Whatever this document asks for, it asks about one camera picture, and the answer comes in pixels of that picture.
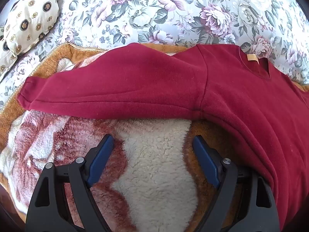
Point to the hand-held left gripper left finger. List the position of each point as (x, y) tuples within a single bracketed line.
[(100, 160)]

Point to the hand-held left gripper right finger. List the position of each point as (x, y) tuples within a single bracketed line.
[(205, 160)]

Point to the dark red sweater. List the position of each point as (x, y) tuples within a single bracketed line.
[(183, 84)]

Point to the brown floral fleece blanket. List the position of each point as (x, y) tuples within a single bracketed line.
[(149, 174)]

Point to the floral bedspread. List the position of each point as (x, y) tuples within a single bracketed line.
[(173, 12)]

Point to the cream medallion print pillow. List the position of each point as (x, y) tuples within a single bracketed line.
[(25, 19)]

